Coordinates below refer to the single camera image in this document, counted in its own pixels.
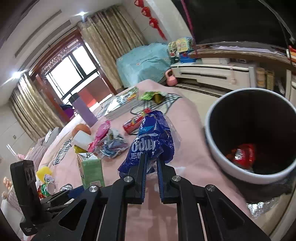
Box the yellow plastic cup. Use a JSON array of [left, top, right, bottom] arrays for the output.
[[36, 166, 52, 183]]

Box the stack of children books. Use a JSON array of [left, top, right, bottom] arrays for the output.
[[104, 86, 139, 120]]

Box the white tv cabinet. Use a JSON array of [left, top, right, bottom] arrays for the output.
[[171, 62, 292, 99]]

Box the white round trash bin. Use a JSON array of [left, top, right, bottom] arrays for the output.
[[204, 88, 295, 184]]

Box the red orange snack packet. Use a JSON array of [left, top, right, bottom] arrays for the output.
[[226, 144, 256, 172]]

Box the colourful toy cash register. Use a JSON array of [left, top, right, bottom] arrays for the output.
[[168, 37, 196, 64]]

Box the beige curtain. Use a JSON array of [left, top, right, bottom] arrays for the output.
[[77, 5, 147, 90], [9, 73, 64, 142]]

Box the teal covered furniture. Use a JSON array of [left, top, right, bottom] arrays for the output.
[[116, 43, 171, 88]]

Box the green red crushed can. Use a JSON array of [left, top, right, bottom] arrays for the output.
[[37, 182, 56, 199]]

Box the beige right curtain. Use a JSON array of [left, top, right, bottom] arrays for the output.
[[77, 5, 147, 90]]

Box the orange fruit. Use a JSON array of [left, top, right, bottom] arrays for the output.
[[71, 123, 91, 137]]

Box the pink hairbrush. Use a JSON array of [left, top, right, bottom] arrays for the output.
[[88, 120, 110, 153]]

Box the green milk carton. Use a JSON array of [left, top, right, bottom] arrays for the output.
[[77, 153, 105, 189]]

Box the red candy tube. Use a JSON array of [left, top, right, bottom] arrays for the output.
[[123, 108, 152, 135]]

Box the black flat television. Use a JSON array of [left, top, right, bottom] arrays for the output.
[[173, 0, 295, 48]]

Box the purple water bottle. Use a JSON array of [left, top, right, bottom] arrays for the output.
[[69, 93, 97, 128]]

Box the blue snack wrapper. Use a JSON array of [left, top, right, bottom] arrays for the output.
[[118, 110, 175, 177]]

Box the white paper cup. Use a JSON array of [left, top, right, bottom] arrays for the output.
[[71, 130, 94, 151]]

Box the black trash bag liner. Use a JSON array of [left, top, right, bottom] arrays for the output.
[[203, 128, 296, 204]]

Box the green gold snack bag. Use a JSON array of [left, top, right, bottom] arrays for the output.
[[140, 91, 168, 104]]

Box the silver blue wrapper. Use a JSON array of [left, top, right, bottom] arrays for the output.
[[100, 128, 130, 158]]

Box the yellow snack wrapper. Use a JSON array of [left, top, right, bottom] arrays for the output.
[[74, 145, 88, 154]]

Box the pink blanket table cover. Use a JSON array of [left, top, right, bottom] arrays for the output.
[[38, 79, 255, 241]]

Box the pink kettlebell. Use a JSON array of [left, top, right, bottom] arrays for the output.
[[165, 69, 178, 86]]

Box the red lantern string decoration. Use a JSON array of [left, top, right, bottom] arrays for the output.
[[134, 0, 167, 41]]

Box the beige left curtain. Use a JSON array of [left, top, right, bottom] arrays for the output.
[[9, 73, 64, 142]]

